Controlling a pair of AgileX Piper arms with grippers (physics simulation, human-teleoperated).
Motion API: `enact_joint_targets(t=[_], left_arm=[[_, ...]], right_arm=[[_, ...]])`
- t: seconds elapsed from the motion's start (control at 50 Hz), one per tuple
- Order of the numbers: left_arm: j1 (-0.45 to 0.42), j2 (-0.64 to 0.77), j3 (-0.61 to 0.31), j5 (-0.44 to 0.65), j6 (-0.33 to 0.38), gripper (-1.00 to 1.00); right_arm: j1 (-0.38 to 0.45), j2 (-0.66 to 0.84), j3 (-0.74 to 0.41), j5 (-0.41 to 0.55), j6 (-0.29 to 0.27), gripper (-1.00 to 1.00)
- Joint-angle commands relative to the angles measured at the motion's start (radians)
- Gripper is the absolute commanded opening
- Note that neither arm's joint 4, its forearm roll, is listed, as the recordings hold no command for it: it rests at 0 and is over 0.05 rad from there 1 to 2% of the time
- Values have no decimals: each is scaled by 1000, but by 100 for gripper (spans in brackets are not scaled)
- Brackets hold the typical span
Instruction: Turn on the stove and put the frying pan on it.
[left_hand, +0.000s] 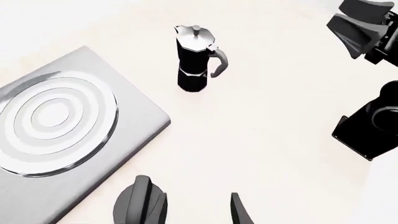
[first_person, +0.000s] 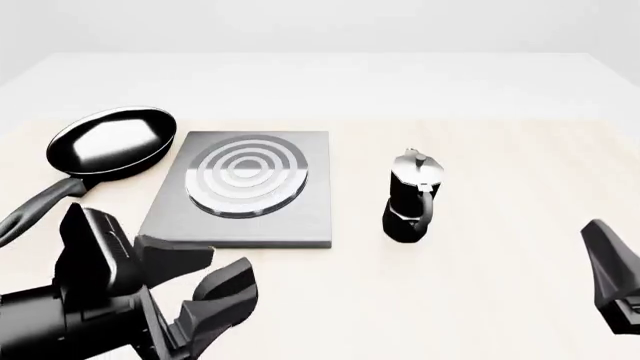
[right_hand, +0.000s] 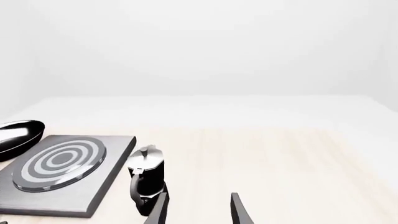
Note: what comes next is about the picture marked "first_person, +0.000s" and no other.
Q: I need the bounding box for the black moka pot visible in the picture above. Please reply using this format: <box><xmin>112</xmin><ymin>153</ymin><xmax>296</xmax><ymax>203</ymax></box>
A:
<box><xmin>381</xmin><ymin>147</ymin><xmax>446</xmax><ymax>246</ymax></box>

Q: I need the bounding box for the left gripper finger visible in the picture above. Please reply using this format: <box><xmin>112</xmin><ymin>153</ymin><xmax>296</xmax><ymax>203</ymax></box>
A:
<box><xmin>171</xmin><ymin>255</ymin><xmax>260</xmax><ymax>351</ymax></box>
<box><xmin>132</xmin><ymin>233</ymin><xmax>217</xmax><ymax>291</ymax></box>

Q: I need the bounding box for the black frying pan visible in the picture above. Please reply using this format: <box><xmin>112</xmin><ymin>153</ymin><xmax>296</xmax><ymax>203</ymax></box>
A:
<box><xmin>0</xmin><ymin>105</ymin><xmax>179</xmax><ymax>249</ymax></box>

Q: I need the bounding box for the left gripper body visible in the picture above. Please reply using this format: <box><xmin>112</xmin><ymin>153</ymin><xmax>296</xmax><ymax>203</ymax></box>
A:
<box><xmin>117</xmin><ymin>281</ymin><xmax>202</xmax><ymax>360</ymax></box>

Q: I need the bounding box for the flat stove plate with rings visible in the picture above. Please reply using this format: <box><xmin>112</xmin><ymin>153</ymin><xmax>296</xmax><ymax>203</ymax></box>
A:
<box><xmin>138</xmin><ymin>129</ymin><xmax>333</xmax><ymax>250</ymax></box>

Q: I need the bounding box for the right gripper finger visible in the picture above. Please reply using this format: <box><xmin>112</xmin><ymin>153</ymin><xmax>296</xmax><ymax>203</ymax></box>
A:
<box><xmin>579</xmin><ymin>219</ymin><xmax>640</xmax><ymax>306</ymax></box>

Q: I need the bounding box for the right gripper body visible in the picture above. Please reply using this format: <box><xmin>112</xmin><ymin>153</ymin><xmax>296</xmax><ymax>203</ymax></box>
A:
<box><xmin>596</xmin><ymin>288</ymin><xmax>640</xmax><ymax>336</ymax></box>

